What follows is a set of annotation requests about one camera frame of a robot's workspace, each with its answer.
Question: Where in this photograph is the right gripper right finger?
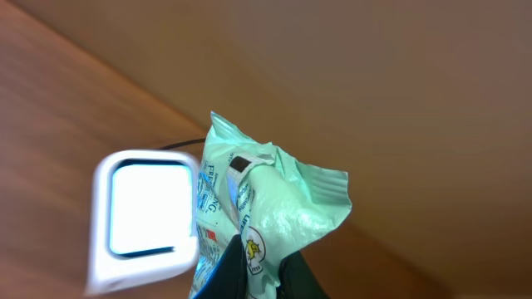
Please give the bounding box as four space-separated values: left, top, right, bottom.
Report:
277 252 329 299

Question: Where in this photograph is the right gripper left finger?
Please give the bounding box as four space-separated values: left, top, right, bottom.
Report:
194 234 248 299

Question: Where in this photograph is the light green wipes packet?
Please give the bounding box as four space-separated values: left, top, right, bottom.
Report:
189 113 352 298

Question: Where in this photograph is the white barcode scanner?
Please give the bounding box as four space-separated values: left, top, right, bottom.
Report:
86 149 200 296

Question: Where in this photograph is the black scanner cable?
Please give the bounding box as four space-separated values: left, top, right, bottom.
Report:
160 138 208 150

